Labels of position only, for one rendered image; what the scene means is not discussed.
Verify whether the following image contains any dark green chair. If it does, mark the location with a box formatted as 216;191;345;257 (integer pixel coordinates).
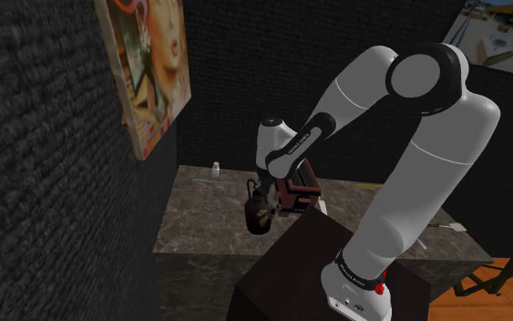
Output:
452;242;513;298

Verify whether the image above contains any outdoor scene wall picture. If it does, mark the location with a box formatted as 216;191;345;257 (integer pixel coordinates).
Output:
442;0;513;78

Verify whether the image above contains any dark round kettle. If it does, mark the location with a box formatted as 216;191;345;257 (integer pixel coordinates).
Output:
243;177;282;236

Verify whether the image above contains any red toaster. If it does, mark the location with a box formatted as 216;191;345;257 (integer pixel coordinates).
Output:
275;159;323;213

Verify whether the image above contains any dark robot stand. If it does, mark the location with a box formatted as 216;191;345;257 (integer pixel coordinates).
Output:
225;207;433;321

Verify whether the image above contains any white spatula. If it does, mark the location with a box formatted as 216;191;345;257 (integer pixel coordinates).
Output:
426;222;467;233

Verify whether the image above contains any portrait wall picture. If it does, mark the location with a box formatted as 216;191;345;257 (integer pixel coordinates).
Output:
93;0;193;161

